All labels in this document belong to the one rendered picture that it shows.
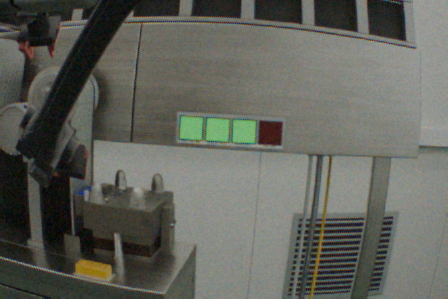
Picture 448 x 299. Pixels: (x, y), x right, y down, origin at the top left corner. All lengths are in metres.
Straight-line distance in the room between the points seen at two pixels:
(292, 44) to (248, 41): 0.11
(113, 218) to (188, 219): 2.72
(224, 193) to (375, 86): 2.45
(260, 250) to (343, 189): 0.52
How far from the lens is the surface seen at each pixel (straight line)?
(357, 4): 2.23
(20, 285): 1.77
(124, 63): 2.23
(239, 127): 2.20
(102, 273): 1.68
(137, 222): 1.88
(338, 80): 2.20
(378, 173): 2.38
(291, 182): 4.55
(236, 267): 4.63
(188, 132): 2.21
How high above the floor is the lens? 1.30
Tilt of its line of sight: 3 degrees down
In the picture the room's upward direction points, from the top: 3 degrees clockwise
